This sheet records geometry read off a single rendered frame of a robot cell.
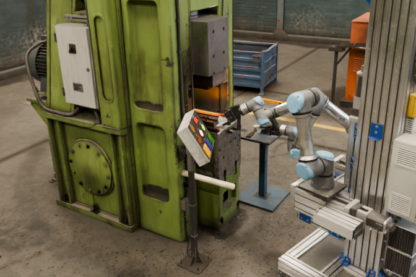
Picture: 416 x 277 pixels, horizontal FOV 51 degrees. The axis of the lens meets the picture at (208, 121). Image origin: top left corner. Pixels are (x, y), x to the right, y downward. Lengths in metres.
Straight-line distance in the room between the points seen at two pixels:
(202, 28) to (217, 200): 1.42
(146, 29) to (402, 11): 1.69
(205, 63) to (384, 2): 1.32
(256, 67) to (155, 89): 3.96
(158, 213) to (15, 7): 6.35
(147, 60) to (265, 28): 8.37
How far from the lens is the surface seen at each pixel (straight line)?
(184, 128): 2.80
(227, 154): 3.62
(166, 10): 3.05
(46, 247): 3.98
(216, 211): 3.77
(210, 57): 3.26
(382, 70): 2.65
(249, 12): 11.67
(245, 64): 7.17
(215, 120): 3.47
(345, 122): 3.29
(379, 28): 2.62
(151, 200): 3.73
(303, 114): 2.63
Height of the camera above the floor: 2.27
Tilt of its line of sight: 22 degrees down
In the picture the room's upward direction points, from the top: 2 degrees counter-clockwise
